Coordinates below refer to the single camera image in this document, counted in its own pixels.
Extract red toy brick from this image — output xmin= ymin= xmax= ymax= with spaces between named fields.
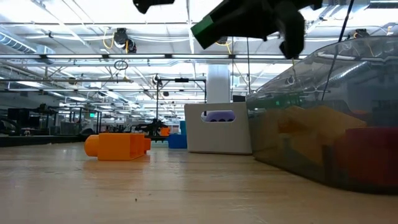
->
xmin=337 ymin=126 xmax=398 ymax=187

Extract large green peg block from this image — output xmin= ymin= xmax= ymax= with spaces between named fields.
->
xmin=257 ymin=93 xmax=304 ymax=108

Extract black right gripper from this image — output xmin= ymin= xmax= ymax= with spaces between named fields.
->
xmin=213 ymin=0 xmax=324 ymax=60

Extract white plastic bin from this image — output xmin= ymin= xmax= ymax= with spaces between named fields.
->
xmin=184 ymin=101 xmax=252 ymax=156

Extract green toy brick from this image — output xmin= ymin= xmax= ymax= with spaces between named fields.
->
xmin=190 ymin=14 xmax=216 ymax=50

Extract distant black rig frame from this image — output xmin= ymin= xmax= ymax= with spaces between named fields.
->
xmin=155 ymin=77 xmax=208 ymax=138

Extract orange toy brick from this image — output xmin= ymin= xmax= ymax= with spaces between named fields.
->
xmin=277 ymin=105 xmax=368 ymax=164

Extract white square pillar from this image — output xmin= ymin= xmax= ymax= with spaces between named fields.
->
xmin=206 ymin=64 xmax=231 ymax=104

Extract blue toy brick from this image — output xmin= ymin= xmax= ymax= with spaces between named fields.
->
xmin=168 ymin=133 xmax=188 ymax=149

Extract large orange peg block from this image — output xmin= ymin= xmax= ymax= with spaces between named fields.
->
xmin=84 ymin=133 xmax=152 ymax=162

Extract grey translucent plastic bin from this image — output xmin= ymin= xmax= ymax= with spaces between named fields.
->
xmin=245 ymin=35 xmax=398 ymax=195

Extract distant dark workstations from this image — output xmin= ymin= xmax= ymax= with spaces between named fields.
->
xmin=0 ymin=104 xmax=103 ymax=147

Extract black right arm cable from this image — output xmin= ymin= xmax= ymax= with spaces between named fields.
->
xmin=321 ymin=0 xmax=356 ymax=101

